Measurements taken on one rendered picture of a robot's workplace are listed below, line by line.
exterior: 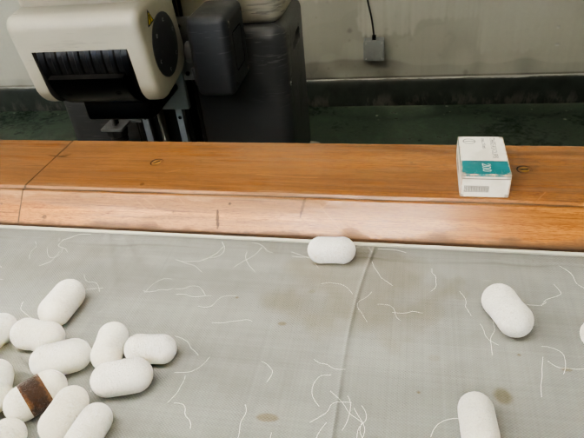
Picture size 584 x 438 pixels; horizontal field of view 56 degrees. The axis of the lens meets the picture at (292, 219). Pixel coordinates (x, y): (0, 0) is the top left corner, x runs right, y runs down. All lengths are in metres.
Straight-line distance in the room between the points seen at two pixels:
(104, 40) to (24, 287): 0.55
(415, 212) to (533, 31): 2.00
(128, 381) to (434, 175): 0.28
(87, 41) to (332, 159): 0.56
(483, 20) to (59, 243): 2.04
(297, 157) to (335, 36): 1.88
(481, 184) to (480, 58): 1.98
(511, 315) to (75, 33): 0.77
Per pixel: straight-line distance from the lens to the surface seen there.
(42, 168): 0.56
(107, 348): 0.36
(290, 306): 0.38
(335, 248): 0.39
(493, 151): 0.46
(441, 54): 2.38
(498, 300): 0.36
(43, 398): 0.35
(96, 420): 0.33
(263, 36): 1.16
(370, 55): 2.32
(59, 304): 0.40
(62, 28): 0.96
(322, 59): 2.39
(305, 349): 0.35
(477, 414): 0.30
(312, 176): 0.46
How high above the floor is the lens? 1.00
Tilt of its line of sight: 35 degrees down
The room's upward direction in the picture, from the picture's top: 6 degrees counter-clockwise
